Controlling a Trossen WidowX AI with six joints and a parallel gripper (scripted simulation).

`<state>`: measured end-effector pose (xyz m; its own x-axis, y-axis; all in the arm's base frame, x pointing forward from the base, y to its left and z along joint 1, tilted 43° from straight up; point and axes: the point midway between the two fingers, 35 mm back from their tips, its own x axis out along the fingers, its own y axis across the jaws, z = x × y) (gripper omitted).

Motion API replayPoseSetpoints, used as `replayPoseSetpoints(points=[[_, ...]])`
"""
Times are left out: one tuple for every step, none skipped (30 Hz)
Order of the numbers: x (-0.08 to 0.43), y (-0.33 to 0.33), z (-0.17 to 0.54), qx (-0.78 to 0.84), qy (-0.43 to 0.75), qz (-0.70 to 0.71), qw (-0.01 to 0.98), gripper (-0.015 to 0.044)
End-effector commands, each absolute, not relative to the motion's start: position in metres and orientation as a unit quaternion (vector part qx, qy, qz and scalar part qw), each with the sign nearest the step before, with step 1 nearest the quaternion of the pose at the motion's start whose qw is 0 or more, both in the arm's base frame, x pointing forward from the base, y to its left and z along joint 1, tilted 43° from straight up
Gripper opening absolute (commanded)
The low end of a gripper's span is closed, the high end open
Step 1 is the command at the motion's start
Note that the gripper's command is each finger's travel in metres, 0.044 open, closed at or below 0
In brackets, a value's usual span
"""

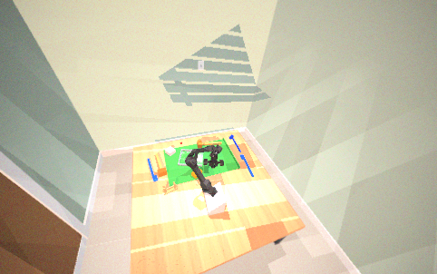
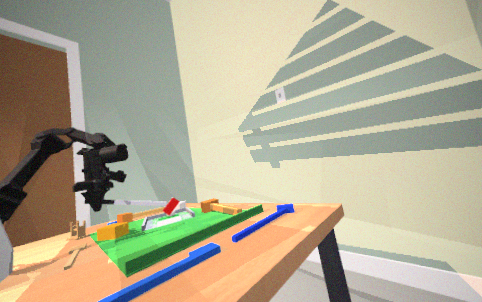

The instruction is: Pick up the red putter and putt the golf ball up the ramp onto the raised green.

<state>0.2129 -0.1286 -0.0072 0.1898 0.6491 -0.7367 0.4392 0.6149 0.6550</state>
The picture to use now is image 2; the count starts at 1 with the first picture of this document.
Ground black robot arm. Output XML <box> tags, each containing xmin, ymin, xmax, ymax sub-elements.
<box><xmin>0</xmin><ymin>127</ymin><xmax>128</xmax><ymax>224</ymax></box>

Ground green putting mat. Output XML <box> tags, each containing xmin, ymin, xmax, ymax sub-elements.
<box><xmin>90</xmin><ymin>207</ymin><xmax>264</xmax><ymax>278</ymax></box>

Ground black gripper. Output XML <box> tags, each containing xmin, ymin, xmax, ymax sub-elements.
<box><xmin>72</xmin><ymin>164</ymin><xmax>113</xmax><ymax>212</ymax></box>

